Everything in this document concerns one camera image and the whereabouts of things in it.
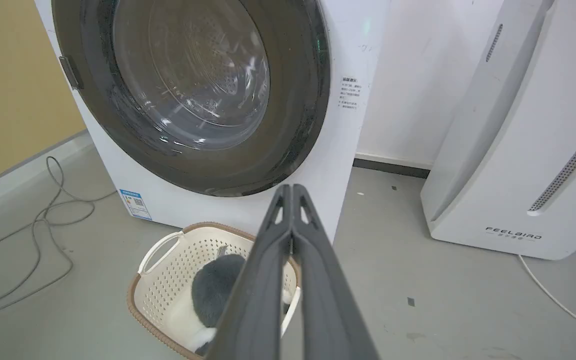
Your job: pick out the white Feelbird air purifier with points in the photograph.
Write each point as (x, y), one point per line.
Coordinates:
(523, 150)

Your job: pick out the grey and white garment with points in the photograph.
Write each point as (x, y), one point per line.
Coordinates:
(213, 292)

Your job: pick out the blue energy label sticker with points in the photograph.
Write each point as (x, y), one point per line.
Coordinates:
(137, 204)

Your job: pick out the white front-load washing machine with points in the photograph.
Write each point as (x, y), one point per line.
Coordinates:
(353, 100)

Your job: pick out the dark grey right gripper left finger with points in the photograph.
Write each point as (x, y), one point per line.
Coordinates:
(255, 300)

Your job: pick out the round dark glass washer door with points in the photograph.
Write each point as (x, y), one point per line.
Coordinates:
(193, 90)

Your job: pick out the white text warning sticker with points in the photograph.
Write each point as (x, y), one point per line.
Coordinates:
(349, 93)

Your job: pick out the cream perforated laundry basket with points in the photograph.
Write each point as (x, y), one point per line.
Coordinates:
(168, 280)

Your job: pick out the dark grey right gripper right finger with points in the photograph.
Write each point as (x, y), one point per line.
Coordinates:
(325, 300)

